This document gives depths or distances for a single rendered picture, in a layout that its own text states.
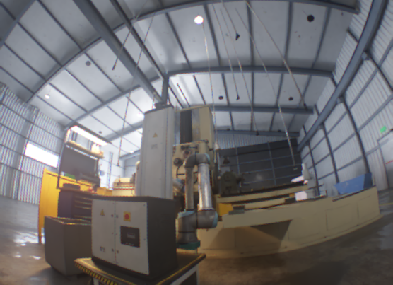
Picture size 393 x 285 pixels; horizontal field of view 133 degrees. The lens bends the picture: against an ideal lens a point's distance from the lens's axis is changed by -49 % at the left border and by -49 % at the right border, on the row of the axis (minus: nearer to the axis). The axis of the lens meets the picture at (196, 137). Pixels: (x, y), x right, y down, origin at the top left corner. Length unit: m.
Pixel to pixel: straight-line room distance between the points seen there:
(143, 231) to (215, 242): 1.76
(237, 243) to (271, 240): 0.50
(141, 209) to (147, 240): 0.18
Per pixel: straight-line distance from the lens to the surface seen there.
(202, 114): 3.83
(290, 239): 2.71
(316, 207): 1.53
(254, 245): 2.63
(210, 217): 1.48
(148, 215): 0.99
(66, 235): 1.67
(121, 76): 11.44
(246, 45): 9.21
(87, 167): 3.41
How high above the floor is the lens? 0.76
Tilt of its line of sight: 25 degrees up
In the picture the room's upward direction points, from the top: 2 degrees counter-clockwise
